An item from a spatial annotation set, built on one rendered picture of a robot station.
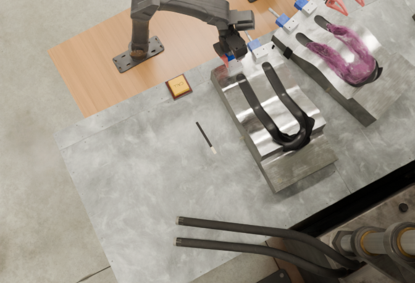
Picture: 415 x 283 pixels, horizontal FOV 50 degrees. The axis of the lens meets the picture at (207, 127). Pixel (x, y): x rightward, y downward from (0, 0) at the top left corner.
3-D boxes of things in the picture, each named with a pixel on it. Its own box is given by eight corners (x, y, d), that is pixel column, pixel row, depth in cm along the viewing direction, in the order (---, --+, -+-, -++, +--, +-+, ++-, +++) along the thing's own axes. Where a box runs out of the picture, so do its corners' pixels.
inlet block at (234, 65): (213, 46, 168) (213, 41, 163) (225, 41, 169) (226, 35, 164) (230, 76, 166) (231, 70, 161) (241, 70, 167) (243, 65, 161)
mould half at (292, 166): (210, 78, 172) (211, 65, 159) (268, 50, 176) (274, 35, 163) (273, 194, 161) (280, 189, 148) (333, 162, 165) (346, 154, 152)
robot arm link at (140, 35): (149, 38, 167) (152, -10, 136) (147, 54, 165) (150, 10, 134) (132, 36, 166) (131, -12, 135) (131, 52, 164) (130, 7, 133)
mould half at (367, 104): (270, 40, 177) (275, 27, 167) (314, 0, 182) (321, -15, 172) (365, 127, 169) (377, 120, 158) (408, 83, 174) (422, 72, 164)
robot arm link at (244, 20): (254, 12, 151) (250, -7, 140) (255, 35, 149) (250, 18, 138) (221, 15, 154) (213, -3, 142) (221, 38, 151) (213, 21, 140)
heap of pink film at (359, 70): (301, 48, 170) (306, 39, 163) (331, 19, 174) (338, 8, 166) (352, 94, 166) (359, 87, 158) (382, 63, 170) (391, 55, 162)
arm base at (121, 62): (163, 41, 167) (154, 26, 169) (117, 66, 164) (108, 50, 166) (165, 49, 175) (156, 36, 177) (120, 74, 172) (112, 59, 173)
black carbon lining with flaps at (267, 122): (232, 78, 165) (234, 68, 156) (270, 60, 167) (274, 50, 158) (278, 160, 158) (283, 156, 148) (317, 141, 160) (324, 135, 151)
